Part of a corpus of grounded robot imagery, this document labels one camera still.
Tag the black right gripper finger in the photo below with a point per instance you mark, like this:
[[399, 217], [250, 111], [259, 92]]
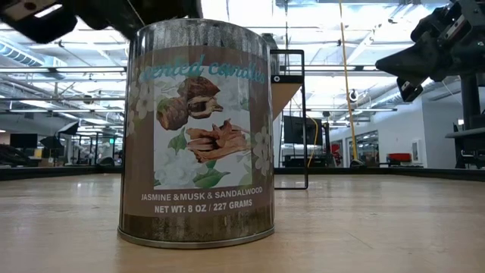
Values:
[[413, 62]]

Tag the jasmine sandalwood candle tin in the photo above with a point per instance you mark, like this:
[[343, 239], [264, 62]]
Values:
[[197, 151]]

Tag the red seat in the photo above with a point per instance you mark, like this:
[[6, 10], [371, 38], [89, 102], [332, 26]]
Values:
[[401, 157]]

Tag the small black background monitor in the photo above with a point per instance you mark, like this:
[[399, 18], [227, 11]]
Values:
[[23, 141]]

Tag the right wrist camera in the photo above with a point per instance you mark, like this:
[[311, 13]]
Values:
[[411, 93]]

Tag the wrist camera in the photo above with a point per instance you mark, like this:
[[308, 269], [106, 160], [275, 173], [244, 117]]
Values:
[[45, 28], [411, 93]]

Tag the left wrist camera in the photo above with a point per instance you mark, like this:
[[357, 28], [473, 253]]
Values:
[[45, 28]]

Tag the white wall frame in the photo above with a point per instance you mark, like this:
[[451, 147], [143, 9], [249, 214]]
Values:
[[416, 151]]

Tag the wooden shelf with black frame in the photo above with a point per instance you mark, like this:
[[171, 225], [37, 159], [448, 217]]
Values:
[[282, 95]]

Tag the black aluminium table frame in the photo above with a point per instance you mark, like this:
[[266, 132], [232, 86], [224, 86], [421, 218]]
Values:
[[38, 173]]

